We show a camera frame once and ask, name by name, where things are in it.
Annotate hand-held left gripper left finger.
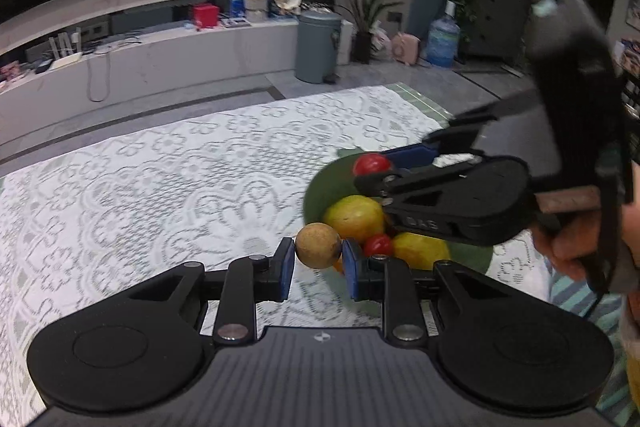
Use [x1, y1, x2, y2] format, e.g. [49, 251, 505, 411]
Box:
[127, 237, 297, 345]

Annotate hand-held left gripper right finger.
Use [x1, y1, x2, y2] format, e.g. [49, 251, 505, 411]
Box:
[341, 238, 548, 345]

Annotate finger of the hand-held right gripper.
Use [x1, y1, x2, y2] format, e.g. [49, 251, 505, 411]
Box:
[385, 89, 543, 170]
[353, 157, 483, 206]

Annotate red cherry tomato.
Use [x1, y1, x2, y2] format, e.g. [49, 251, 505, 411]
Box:
[353, 153, 392, 178]
[363, 234, 394, 258]

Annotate brown longan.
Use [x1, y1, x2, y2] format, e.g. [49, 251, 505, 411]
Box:
[296, 222, 344, 268]

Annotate green bowl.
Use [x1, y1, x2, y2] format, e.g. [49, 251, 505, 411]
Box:
[302, 147, 496, 289]

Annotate person's right forearm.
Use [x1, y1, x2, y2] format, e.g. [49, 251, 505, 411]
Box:
[621, 164, 640, 270]

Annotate person's right hand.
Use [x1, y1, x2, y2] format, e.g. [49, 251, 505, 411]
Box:
[531, 186, 603, 283]

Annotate yellow-green mango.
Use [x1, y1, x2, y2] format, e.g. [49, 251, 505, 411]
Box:
[322, 195, 386, 244]

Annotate pink fan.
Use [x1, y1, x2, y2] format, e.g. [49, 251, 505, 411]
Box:
[391, 33, 421, 67]

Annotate blue water bottle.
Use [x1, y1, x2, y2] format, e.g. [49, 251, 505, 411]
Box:
[425, 1, 461, 68]

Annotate white plastic bag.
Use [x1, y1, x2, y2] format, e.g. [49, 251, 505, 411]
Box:
[372, 27, 392, 58]

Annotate grey trash can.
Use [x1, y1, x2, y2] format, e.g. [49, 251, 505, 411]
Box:
[294, 10, 343, 84]

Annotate potted long-leaf plant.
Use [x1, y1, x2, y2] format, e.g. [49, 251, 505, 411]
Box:
[325, 0, 413, 65]

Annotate grey cabinet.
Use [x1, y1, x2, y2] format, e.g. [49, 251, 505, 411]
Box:
[459, 0, 532, 64]

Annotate white lace tablecloth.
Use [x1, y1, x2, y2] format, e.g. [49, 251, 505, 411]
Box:
[0, 84, 551, 427]

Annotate teal striped cloth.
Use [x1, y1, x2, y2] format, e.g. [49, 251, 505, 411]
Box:
[549, 274, 628, 427]

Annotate white TV console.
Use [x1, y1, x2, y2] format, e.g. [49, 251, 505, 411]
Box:
[0, 0, 347, 144]

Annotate red box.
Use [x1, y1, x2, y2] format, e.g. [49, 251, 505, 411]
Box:
[192, 3, 221, 30]

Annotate white router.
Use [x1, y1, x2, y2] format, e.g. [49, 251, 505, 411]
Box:
[47, 27, 83, 70]

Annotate black cable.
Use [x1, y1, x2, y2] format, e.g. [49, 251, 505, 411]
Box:
[86, 53, 112, 104]

